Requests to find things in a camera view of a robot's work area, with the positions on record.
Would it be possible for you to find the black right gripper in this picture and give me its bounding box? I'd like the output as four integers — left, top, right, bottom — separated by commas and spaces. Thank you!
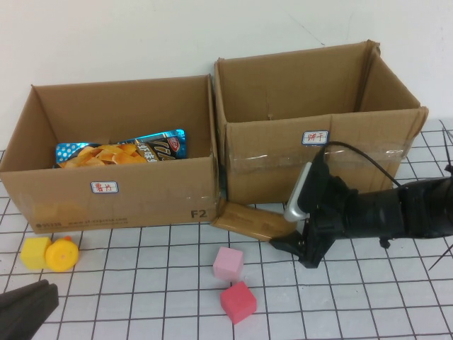
270, 147, 359, 271

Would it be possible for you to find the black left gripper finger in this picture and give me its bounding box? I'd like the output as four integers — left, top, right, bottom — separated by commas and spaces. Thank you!
0, 285, 60, 340
0, 279, 51, 310

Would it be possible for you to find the brown snack bar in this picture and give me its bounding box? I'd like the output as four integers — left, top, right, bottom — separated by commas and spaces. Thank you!
210, 201, 299, 243

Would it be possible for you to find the light pink foam cube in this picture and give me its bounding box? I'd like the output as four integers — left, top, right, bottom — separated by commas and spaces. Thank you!
212, 246, 245, 283

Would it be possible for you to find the red foam cube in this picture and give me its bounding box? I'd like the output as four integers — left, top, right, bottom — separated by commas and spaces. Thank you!
219, 281, 258, 325

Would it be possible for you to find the blue black chips bag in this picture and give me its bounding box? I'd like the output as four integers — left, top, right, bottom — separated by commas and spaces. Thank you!
52, 128, 188, 169

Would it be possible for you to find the yellow foam cube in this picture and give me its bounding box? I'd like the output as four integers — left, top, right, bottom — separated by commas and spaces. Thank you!
20, 236, 53, 271

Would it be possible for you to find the yellow rubber duck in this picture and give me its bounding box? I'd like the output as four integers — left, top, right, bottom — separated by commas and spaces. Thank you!
45, 235, 80, 273

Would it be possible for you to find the taller open cardboard box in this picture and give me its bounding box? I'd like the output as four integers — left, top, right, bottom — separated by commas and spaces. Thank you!
213, 40, 430, 206

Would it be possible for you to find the white handwritten box label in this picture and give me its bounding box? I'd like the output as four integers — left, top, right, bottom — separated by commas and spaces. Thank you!
301, 130, 330, 146
91, 181, 120, 195

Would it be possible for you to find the cardboard box marked F2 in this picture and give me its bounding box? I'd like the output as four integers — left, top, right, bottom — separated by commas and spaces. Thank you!
0, 74, 221, 235

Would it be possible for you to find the black camera cable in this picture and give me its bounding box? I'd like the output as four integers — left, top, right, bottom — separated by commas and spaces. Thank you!
323, 140, 405, 189

